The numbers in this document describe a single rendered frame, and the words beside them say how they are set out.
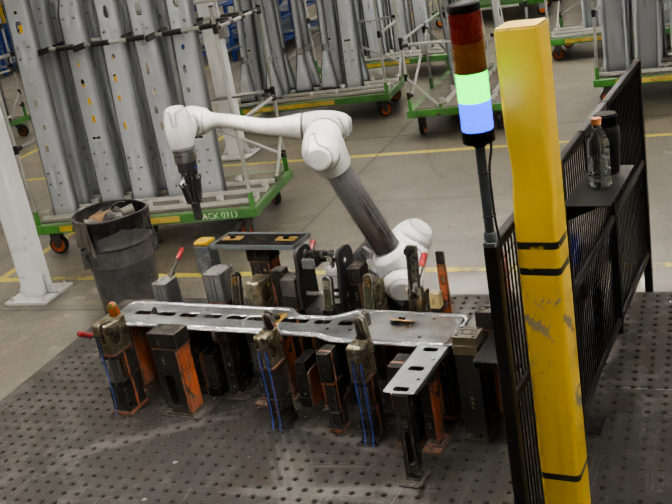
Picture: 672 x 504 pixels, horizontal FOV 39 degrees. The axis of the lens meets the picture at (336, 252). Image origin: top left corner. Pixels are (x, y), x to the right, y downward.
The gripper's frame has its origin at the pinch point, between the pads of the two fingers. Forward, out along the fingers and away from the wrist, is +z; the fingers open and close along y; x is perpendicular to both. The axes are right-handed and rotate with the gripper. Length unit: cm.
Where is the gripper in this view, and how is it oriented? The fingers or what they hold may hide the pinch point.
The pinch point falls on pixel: (197, 211)
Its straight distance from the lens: 375.2
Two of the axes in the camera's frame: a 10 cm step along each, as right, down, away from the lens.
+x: 8.9, 0.2, -4.6
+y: -4.3, 3.8, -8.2
